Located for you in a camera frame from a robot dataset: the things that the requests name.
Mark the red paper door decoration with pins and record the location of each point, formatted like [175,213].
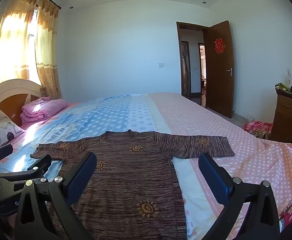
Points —
[219,46]

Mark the orange patterned curtain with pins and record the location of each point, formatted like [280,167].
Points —
[13,42]
[47,55]

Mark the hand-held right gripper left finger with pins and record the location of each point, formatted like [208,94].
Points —
[78,180]

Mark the window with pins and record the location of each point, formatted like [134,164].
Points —
[32,40]

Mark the dotted blue pink bedspread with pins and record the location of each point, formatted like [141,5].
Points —
[235,135]

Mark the green cloth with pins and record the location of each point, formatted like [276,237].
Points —
[283,87]

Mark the cream wooden bed headboard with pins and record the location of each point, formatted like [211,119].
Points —
[8,105]

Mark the white light switch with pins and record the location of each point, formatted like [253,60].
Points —
[161,65]

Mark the brown wooden door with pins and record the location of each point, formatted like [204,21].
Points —
[218,85]

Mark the folded pink blanket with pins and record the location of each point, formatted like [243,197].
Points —
[43,110]

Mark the brown knit sweater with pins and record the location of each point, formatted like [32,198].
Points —
[126,180]

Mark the red checked cloth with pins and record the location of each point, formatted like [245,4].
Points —
[257,127]

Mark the brown door frame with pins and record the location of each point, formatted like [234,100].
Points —
[178,55]

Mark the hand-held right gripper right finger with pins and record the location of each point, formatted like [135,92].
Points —
[215,180]

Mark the patterned pillow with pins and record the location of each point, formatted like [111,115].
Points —
[3,132]

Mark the brown wooden cabinet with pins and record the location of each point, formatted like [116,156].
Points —
[285,115]

